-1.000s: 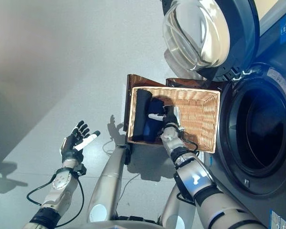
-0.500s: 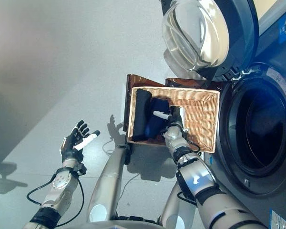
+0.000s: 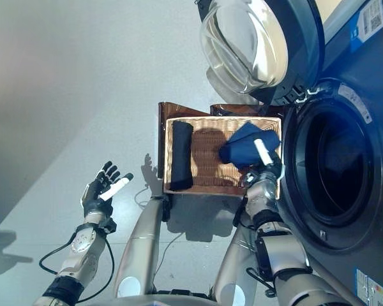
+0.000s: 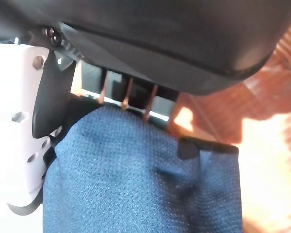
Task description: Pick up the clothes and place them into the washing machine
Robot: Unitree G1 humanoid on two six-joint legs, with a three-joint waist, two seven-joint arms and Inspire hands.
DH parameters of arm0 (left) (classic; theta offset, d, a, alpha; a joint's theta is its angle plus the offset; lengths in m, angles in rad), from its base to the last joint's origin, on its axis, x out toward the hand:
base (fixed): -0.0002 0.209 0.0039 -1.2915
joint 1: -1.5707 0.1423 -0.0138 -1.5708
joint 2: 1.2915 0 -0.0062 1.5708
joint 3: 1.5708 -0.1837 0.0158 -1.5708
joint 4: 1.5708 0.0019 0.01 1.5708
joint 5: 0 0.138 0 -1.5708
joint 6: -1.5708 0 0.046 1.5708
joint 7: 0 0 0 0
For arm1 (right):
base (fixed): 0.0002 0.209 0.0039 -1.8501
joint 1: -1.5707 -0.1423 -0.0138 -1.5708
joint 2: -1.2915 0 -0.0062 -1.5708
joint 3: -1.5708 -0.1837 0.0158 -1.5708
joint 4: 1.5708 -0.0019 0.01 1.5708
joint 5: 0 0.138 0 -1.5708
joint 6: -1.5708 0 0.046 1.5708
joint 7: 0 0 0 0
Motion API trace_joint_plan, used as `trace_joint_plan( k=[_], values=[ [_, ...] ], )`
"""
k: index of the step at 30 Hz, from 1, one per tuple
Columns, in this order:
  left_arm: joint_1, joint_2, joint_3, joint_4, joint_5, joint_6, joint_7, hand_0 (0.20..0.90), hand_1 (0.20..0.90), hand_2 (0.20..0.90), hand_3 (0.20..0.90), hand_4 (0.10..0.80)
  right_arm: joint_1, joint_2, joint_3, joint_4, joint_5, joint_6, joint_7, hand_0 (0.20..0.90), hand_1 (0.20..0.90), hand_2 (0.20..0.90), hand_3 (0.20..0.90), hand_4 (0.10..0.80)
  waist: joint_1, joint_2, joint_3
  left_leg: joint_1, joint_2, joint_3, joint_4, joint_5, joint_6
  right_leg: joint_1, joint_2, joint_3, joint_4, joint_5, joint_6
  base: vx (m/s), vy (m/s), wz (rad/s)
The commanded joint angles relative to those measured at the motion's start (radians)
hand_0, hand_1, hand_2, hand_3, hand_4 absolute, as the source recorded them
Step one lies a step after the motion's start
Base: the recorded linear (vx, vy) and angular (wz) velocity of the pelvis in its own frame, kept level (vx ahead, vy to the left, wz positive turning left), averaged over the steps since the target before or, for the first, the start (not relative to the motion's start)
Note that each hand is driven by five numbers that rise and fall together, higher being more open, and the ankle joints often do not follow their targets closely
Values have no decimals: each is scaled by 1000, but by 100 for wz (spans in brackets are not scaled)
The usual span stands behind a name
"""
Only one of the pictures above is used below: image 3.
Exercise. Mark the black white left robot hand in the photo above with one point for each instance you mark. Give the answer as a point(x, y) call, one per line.
point(95, 197)

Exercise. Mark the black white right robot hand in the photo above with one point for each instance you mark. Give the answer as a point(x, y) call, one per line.
point(271, 170)

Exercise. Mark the navy blue cloth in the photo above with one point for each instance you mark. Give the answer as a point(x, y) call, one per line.
point(242, 146)

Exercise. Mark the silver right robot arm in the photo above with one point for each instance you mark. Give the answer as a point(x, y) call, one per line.
point(284, 252)

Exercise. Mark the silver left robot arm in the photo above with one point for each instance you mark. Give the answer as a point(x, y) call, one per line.
point(83, 248)

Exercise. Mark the grey front-load washing machine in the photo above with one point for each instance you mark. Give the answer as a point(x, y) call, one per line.
point(370, 159)

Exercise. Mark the rectangular wicker laundry basket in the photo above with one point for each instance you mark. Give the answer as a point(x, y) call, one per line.
point(207, 165)

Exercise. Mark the long black rolled cloth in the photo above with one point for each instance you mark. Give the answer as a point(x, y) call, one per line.
point(182, 156)

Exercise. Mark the silver right robot leg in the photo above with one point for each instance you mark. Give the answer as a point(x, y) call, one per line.
point(233, 261)

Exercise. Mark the glossy brown wooden stool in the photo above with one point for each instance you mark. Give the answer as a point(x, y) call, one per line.
point(169, 110)

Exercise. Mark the grey robot torso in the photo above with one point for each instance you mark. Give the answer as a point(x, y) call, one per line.
point(153, 301)

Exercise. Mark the round glass washer door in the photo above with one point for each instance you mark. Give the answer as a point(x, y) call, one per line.
point(242, 48)

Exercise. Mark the colourful energy label sticker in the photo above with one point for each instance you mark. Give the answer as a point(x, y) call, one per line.
point(373, 290)

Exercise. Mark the blue white QR sticker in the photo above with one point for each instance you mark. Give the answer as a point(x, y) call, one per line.
point(370, 22)

